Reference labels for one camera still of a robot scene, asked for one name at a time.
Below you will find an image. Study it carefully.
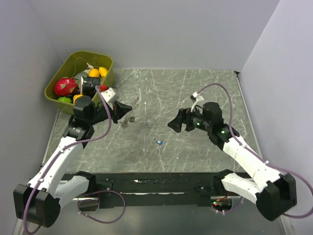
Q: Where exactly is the metal disc keyring organizer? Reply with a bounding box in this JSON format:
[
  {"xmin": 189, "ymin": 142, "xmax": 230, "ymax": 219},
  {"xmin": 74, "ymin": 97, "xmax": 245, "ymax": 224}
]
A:
[{"xmin": 119, "ymin": 97, "xmax": 141, "ymax": 129}]

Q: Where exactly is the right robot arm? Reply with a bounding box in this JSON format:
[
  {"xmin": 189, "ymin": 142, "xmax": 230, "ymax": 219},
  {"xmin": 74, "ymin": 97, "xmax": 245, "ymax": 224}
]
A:
[{"xmin": 168, "ymin": 102, "xmax": 297, "ymax": 221}]

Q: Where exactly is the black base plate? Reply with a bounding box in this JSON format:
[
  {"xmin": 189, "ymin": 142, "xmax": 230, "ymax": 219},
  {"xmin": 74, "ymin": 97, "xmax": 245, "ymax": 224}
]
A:
[{"xmin": 95, "ymin": 172, "xmax": 236, "ymax": 209}]

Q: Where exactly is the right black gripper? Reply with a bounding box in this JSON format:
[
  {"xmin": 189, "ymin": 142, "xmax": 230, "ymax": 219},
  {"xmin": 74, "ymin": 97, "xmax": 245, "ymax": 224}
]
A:
[{"xmin": 167, "ymin": 105, "xmax": 211, "ymax": 133}]

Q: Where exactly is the yellow lemon toy front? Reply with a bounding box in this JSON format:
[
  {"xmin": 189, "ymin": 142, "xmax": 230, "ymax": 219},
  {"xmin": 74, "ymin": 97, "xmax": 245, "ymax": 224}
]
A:
[{"xmin": 73, "ymin": 94, "xmax": 83, "ymax": 104}]

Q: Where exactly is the red dragon fruit toy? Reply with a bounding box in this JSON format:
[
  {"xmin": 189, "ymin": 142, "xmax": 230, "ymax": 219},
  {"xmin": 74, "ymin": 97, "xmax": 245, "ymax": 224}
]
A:
[{"xmin": 54, "ymin": 77, "xmax": 78, "ymax": 96}]

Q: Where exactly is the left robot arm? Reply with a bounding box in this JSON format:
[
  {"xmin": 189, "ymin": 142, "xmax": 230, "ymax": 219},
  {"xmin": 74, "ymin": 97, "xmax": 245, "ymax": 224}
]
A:
[{"xmin": 13, "ymin": 96, "xmax": 132, "ymax": 235}]

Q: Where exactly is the yellow lemon toy back left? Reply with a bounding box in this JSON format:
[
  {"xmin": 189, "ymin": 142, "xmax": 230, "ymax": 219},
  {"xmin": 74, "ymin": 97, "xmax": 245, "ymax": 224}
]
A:
[{"xmin": 89, "ymin": 69, "xmax": 100, "ymax": 77}]

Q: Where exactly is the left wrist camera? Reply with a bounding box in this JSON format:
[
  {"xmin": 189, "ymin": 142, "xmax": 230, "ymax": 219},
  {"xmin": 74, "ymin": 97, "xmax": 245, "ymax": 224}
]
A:
[{"xmin": 100, "ymin": 84, "xmax": 118, "ymax": 104}]

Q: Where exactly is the grey spray bottle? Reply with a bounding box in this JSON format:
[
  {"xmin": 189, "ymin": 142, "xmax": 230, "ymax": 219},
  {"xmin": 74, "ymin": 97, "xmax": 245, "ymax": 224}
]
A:
[{"xmin": 73, "ymin": 63, "xmax": 94, "ymax": 80}]

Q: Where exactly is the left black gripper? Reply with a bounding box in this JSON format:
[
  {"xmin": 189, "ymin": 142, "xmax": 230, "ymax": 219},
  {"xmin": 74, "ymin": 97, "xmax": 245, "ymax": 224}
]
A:
[{"xmin": 87, "ymin": 99, "xmax": 132, "ymax": 125}]

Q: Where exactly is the aluminium rail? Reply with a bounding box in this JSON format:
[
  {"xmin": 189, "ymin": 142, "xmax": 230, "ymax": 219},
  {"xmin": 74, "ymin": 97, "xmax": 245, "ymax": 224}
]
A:
[{"xmin": 13, "ymin": 197, "xmax": 98, "ymax": 235}]

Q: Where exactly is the yellow lemon toy back right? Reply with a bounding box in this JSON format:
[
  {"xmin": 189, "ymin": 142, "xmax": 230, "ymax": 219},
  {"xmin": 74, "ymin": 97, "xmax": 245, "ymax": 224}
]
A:
[{"xmin": 98, "ymin": 67, "xmax": 108, "ymax": 78}]

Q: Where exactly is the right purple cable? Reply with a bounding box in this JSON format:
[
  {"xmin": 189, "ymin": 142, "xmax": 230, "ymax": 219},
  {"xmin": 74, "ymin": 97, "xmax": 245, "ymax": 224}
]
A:
[{"xmin": 195, "ymin": 83, "xmax": 313, "ymax": 218}]

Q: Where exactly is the yellow lemon toy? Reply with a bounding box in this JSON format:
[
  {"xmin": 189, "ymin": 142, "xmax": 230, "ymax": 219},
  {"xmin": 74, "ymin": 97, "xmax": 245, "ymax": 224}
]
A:
[
  {"xmin": 73, "ymin": 94, "xmax": 83, "ymax": 104},
  {"xmin": 89, "ymin": 69, "xmax": 100, "ymax": 77},
  {"xmin": 98, "ymin": 67, "xmax": 108, "ymax": 78}
]

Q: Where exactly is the black wrapped cup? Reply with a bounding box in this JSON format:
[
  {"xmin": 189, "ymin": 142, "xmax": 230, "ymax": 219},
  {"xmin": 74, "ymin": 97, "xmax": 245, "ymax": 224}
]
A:
[{"xmin": 79, "ymin": 76, "xmax": 101, "ymax": 98}]

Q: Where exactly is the olive green plastic bin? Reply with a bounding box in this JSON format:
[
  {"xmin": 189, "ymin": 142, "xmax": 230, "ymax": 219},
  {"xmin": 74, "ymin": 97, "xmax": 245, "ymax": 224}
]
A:
[{"xmin": 44, "ymin": 51, "xmax": 114, "ymax": 115}]

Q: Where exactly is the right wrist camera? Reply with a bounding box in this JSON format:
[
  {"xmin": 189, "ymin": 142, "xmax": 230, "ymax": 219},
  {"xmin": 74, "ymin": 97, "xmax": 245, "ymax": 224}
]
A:
[{"xmin": 190, "ymin": 92, "xmax": 204, "ymax": 112}]

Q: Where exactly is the green lime toy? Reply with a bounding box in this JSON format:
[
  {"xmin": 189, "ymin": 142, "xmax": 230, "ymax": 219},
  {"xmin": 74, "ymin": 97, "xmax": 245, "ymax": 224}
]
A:
[{"xmin": 57, "ymin": 96, "xmax": 72, "ymax": 103}]

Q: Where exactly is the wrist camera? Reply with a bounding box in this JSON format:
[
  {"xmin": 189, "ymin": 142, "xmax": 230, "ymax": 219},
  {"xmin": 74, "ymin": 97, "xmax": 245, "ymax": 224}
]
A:
[
  {"xmin": 190, "ymin": 92, "xmax": 204, "ymax": 112},
  {"xmin": 100, "ymin": 84, "xmax": 118, "ymax": 104}
]

